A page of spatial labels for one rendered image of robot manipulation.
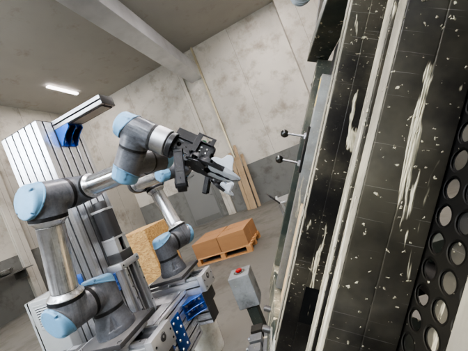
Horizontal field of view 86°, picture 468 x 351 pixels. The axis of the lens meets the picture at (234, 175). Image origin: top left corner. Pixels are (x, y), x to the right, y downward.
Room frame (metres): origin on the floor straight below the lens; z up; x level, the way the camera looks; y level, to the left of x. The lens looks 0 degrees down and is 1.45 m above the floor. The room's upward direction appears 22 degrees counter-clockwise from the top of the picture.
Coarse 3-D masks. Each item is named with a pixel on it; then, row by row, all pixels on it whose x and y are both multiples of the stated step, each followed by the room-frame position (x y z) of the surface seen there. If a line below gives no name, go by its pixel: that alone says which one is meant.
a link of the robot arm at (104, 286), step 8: (88, 280) 1.01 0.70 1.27; (96, 280) 0.98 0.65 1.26; (104, 280) 1.00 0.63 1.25; (112, 280) 1.02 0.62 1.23; (88, 288) 0.96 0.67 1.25; (96, 288) 0.97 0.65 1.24; (104, 288) 0.99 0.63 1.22; (112, 288) 1.01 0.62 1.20; (96, 296) 0.95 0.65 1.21; (104, 296) 0.97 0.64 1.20; (112, 296) 1.00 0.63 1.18; (120, 296) 1.04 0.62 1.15; (104, 304) 0.97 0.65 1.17; (112, 304) 0.99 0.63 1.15
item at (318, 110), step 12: (324, 84) 1.05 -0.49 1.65; (324, 96) 1.05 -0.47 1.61; (324, 108) 1.05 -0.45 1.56; (312, 120) 1.06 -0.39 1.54; (312, 132) 1.07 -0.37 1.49; (312, 144) 1.07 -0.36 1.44; (312, 156) 1.07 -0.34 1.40; (300, 180) 1.09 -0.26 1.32; (300, 192) 1.09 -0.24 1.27; (300, 204) 1.09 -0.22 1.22; (288, 228) 1.12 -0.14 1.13; (288, 240) 1.11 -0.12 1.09; (288, 252) 1.12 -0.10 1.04
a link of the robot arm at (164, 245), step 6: (162, 234) 1.54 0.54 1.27; (168, 234) 1.49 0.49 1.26; (174, 234) 1.53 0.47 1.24; (156, 240) 1.46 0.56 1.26; (162, 240) 1.45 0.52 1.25; (168, 240) 1.47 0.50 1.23; (174, 240) 1.50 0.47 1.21; (156, 246) 1.45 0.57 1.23; (162, 246) 1.45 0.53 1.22; (168, 246) 1.46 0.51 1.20; (174, 246) 1.49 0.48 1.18; (156, 252) 1.47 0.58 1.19; (162, 252) 1.45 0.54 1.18; (168, 252) 1.46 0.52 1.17; (174, 252) 1.48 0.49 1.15; (162, 258) 1.45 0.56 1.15
